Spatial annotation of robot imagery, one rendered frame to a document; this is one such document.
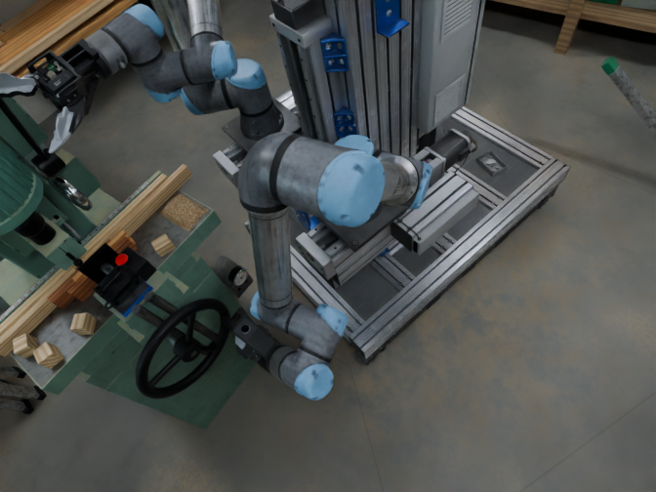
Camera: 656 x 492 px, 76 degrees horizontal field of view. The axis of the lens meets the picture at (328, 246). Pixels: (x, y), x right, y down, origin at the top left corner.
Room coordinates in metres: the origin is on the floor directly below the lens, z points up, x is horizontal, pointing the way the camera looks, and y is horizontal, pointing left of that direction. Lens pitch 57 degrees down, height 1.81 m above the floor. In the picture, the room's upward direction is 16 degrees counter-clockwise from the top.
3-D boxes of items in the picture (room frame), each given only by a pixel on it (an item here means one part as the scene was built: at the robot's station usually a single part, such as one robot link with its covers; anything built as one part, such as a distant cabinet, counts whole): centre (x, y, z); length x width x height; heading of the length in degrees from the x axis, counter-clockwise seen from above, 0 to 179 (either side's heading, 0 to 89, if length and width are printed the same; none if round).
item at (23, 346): (0.53, 0.78, 0.92); 0.04 x 0.03 x 0.04; 14
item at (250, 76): (1.19, 0.11, 0.98); 0.13 x 0.12 x 0.14; 83
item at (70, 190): (0.89, 0.63, 1.02); 0.12 x 0.03 x 0.12; 40
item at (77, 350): (0.65, 0.55, 0.87); 0.61 x 0.30 x 0.06; 130
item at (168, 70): (0.92, 0.25, 1.26); 0.11 x 0.08 x 0.11; 83
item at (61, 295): (0.69, 0.64, 0.92); 0.21 x 0.02 x 0.04; 130
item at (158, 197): (0.75, 0.60, 0.92); 0.67 x 0.02 x 0.04; 130
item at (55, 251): (0.73, 0.65, 1.03); 0.14 x 0.07 x 0.09; 40
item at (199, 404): (0.81, 0.72, 0.35); 0.58 x 0.45 x 0.71; 40
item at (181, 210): (0.83, 0.37, 0.91); 0.12 x 0.09 x 0.03; 40
